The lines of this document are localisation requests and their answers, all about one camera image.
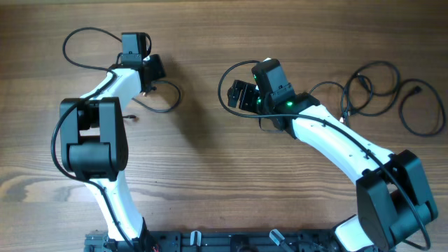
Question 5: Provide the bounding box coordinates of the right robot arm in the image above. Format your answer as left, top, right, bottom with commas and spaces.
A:
218, 58, 438, 251

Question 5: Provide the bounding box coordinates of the camera black cable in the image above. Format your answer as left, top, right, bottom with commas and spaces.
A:
216, 59, 432, 251
50, 27, 153, 251

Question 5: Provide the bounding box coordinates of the left camera black cable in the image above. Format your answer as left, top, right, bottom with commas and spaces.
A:
50, 27, 153, 251

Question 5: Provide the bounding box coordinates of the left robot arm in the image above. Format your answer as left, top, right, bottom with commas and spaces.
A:
50, 32, 166, 251

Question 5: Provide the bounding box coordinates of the right camera black cable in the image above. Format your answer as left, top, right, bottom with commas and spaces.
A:
216, 59, 432, 251

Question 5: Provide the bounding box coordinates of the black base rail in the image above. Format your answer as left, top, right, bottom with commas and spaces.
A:
83, 229, 344, 252

